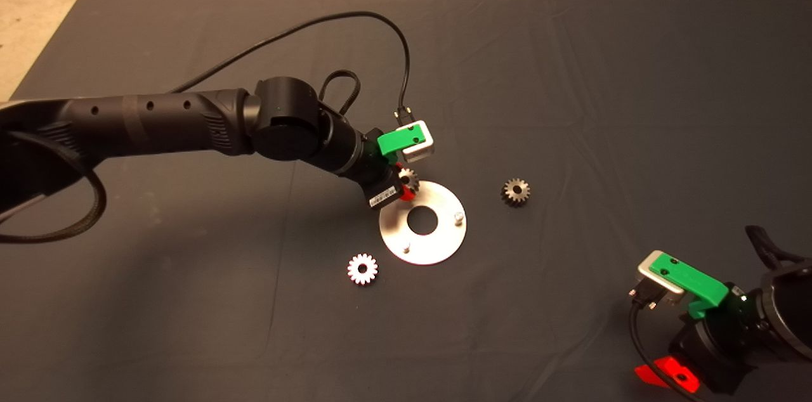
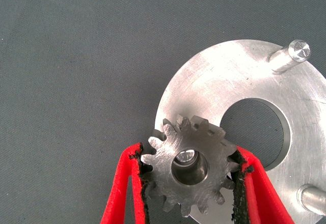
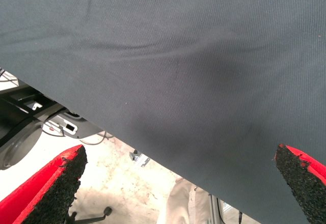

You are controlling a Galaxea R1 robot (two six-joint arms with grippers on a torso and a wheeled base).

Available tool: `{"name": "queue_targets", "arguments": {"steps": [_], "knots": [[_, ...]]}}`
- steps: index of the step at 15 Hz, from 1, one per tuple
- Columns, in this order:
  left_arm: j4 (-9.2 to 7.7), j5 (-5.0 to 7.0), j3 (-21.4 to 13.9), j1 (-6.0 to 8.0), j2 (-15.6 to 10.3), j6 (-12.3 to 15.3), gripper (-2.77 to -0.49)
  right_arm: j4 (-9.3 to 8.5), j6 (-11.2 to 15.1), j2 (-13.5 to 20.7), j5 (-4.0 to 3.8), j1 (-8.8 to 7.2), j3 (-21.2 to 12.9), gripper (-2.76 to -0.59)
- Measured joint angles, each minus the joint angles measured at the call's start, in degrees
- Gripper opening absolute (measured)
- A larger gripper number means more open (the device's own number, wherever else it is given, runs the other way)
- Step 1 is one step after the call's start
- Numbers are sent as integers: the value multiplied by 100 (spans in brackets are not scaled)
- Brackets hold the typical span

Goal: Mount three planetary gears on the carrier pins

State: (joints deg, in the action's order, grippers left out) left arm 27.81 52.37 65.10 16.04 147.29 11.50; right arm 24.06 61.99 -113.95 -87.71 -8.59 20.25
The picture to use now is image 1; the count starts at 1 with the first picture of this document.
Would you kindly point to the dark grey table cloth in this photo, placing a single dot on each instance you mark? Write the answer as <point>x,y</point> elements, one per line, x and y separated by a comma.
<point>571,72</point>

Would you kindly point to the white gear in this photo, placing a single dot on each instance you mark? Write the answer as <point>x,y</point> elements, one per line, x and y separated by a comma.
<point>412,186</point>
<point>354,269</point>

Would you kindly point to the green left camera mount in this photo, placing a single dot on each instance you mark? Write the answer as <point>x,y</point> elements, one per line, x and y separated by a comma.
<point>396,141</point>

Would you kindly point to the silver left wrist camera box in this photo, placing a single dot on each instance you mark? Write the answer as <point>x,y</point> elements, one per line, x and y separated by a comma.
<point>424,149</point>

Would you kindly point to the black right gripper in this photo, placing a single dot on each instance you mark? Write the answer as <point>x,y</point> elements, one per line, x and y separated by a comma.
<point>717,351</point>

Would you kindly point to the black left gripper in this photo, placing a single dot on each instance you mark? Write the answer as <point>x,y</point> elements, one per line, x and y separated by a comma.
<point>377,180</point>

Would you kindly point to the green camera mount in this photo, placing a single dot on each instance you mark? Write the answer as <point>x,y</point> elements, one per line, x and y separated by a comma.
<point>691,281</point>
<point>396,141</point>

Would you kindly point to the green right camera mount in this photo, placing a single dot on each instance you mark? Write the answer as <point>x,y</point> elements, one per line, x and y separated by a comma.
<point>691,281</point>

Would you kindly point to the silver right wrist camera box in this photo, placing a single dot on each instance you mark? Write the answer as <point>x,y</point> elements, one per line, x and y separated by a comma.
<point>650,275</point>

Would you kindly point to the steel planetary gear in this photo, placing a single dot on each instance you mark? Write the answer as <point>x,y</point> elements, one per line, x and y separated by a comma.
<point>508,194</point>

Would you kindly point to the round metal carrier plate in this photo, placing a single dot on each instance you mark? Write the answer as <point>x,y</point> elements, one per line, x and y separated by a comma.
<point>444,243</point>

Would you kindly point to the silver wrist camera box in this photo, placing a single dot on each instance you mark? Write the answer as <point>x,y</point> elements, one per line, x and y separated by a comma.
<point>424,149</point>
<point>650,275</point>

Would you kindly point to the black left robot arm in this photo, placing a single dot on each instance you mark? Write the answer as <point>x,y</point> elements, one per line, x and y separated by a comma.
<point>171,123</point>

